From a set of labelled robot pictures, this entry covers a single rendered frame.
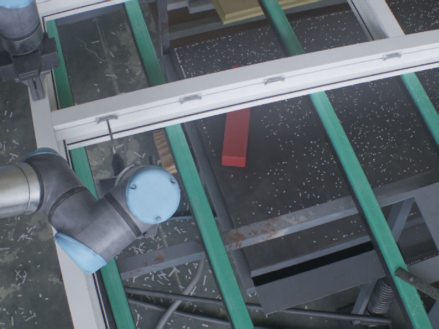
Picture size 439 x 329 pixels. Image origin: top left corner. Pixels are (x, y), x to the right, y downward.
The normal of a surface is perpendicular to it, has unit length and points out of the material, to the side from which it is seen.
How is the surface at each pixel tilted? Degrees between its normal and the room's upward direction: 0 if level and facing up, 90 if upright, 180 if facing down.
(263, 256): 0
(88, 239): 22
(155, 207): 36
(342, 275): 0
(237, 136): 0
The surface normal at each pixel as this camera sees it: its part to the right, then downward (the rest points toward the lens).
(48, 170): 0.55, -0.64
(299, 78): 0.28, 0.81
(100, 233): 0.19, -0.08
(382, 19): 0.00, -0.54
